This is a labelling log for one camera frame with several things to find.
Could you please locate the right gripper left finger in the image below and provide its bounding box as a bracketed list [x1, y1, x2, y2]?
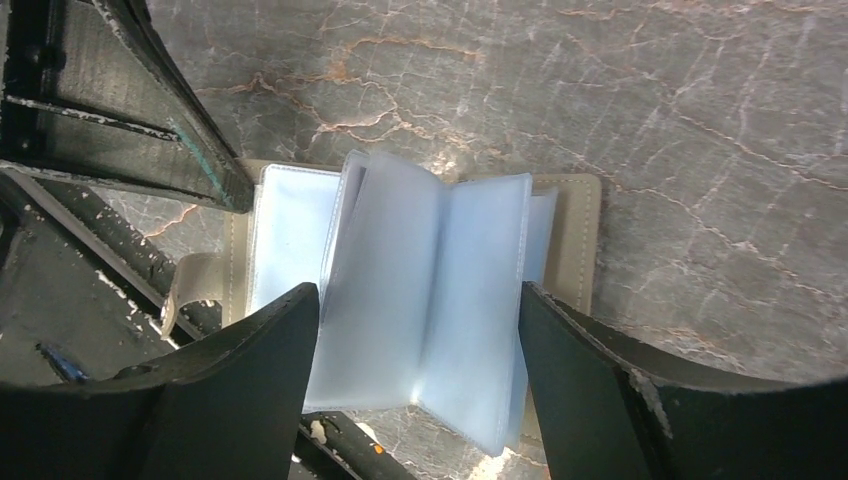
[1, 283, 319, 479]

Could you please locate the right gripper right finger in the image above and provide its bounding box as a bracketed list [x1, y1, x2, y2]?
[519, 282, 847, 479]

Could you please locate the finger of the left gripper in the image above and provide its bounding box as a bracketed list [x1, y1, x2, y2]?
[0, 172, 223, 346]
[1, 0, 254, 213]

